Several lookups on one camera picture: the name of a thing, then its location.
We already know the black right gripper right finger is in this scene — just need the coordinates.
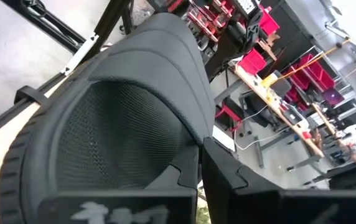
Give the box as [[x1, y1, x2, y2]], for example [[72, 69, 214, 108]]
[[202, 136, 356, 224]]

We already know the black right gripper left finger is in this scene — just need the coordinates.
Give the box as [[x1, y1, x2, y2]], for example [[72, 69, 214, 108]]
[[37, 144, 204, 224]]

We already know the red and black cart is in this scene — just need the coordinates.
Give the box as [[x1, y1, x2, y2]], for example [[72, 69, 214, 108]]
[[214, 103, 245, 133]]

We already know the long wooden workbench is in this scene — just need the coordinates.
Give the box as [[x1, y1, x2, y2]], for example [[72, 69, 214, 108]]
[[233, 63, 326, 159]]

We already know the red storage bin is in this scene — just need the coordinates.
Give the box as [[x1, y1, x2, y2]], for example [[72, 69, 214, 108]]
[[258, 5, 281, 35], [238, 47, 268, 76], [298, 54, 336, 91]]

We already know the white metal frame bracket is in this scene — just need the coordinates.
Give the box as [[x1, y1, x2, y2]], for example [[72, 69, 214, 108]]
[[60, 31, 100, 77]]

